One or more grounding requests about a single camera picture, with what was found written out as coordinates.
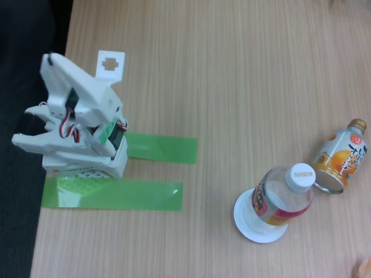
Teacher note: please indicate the orange juice bottle can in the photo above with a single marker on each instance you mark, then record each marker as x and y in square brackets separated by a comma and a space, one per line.
[338, 158]

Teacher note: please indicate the clear plastic bottle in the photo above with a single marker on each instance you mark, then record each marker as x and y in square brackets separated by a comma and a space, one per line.
[279, 204]

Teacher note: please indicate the small white round plate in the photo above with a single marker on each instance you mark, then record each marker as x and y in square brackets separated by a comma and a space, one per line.
[246, 231]

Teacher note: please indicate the long green tape strip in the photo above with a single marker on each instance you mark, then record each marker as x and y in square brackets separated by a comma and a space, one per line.
[138, 194]

